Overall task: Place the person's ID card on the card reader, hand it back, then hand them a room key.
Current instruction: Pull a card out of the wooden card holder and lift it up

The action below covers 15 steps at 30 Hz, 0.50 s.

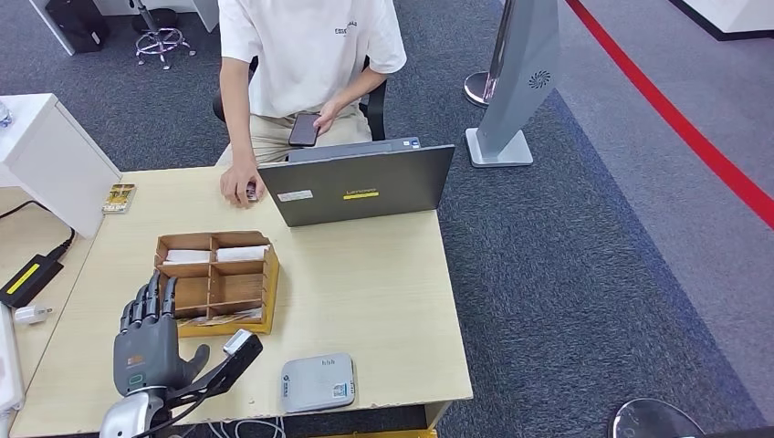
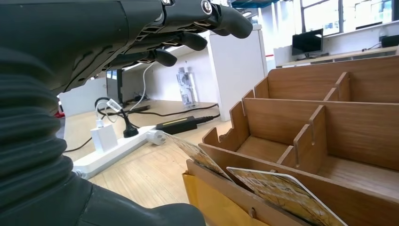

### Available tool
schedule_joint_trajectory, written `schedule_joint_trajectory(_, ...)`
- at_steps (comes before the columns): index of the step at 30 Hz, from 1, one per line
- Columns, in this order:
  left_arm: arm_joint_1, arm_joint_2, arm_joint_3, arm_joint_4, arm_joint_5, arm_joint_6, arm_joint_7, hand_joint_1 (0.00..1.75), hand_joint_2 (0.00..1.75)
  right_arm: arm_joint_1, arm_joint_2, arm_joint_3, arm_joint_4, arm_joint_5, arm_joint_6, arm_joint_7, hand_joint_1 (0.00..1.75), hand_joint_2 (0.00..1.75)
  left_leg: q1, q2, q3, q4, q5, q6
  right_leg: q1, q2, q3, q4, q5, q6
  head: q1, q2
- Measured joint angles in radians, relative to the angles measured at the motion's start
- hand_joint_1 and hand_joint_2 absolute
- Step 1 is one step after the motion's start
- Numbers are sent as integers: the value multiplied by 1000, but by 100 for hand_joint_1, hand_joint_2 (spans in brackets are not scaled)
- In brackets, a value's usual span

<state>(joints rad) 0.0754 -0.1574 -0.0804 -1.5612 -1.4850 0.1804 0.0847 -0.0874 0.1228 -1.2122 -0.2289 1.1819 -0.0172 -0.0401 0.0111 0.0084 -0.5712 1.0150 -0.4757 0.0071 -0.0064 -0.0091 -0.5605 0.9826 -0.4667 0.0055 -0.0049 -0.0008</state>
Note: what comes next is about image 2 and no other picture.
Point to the yellow hotel key card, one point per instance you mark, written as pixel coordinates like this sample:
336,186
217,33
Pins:
280,196
199,154

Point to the white charger cube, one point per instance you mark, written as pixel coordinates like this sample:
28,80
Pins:
104,140

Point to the black computer monitor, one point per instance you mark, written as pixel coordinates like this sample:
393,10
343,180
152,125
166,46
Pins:
391,41
307,42

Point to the wooden card organiser box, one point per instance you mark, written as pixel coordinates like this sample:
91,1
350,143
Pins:
358,124

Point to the wood top office desk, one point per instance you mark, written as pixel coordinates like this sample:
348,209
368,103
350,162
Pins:
343,56

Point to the white round plug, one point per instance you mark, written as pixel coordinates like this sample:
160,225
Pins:
156,137

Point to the black power plug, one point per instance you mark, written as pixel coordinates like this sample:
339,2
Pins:
131,132

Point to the flat black device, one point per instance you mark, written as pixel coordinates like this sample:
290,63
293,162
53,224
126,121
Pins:
140,108

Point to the yellow organiser base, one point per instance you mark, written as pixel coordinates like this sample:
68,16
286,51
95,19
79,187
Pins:
212,206

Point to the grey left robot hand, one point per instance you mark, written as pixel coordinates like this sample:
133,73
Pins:
62,34

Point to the clear plastic bottle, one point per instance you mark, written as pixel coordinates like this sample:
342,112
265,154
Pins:
187,90

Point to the black power adapter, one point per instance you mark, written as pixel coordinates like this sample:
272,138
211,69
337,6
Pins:
176,124

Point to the white power strip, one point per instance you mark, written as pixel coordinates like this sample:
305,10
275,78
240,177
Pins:
103,159

